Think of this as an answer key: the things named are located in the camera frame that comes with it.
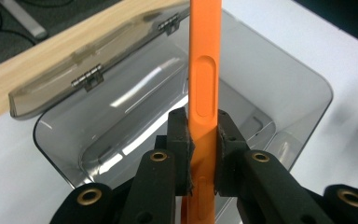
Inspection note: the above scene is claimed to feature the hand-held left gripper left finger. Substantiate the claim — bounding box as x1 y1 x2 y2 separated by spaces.
119 106 196 224

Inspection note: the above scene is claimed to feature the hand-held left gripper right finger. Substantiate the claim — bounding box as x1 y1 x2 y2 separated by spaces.
213 108 337 224

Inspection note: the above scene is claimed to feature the clear grey lidded box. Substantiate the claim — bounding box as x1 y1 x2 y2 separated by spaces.
8 3 335 224

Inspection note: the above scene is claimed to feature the orange phone case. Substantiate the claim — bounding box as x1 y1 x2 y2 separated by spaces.
180 0 224 224

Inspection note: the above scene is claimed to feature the white metal stand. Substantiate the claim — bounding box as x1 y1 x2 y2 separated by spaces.
0 0 48 40

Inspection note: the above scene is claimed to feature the tangle of black floor cables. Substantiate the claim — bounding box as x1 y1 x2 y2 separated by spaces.
0 0 76 47

